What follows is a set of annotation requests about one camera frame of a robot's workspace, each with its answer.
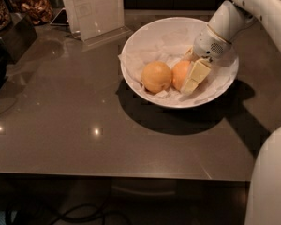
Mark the white ceramic bowl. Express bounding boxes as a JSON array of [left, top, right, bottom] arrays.
[[119, 16, 240, 109]]

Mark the clear acrylic sign holder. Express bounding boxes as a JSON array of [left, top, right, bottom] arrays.
[[63, 0, 131, 47]]

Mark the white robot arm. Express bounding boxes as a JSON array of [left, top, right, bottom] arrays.
[[191, 0, 281, 225]]

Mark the black cable on floor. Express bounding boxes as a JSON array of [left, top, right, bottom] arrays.
[[4, 200, 133, 225]]

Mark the orange fruit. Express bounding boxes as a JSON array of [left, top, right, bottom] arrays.
[[171, 61, 190, 90], [141, 61, 172, 94]]

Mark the dark smartphone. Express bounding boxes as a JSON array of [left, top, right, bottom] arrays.
[[50, 8, 68, 26]]

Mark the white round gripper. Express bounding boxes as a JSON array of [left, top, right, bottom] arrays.
[[180, 25, 231, 95]]

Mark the glass jar of snacks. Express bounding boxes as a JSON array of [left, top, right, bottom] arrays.
[[9, 0, 53, 25]]

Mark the dark wooden box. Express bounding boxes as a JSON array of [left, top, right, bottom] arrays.
[[0, 13, 37, 64]]

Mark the white paper napkin liner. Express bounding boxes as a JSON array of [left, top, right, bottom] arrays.
[[117, 23, 232, 107]]

